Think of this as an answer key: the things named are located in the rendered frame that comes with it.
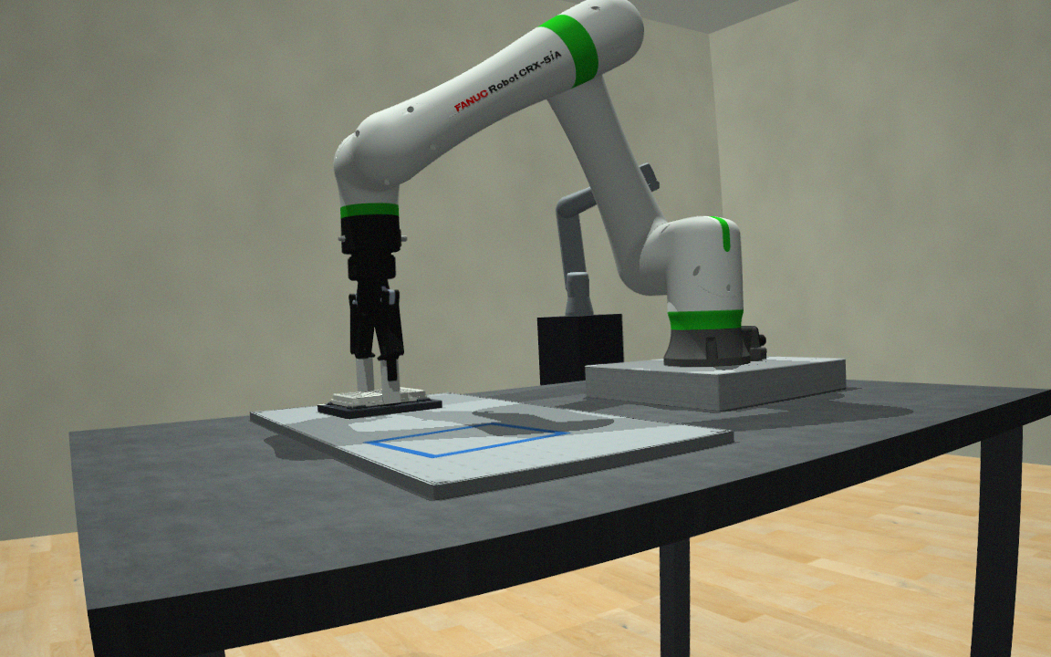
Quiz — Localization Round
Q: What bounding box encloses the blue tape outline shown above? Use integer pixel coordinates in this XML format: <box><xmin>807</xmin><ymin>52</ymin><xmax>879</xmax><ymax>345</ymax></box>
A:
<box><xmin>364</xmin><ymin>422</ymin><xmax>568</xmax><ymax>458</ymax></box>

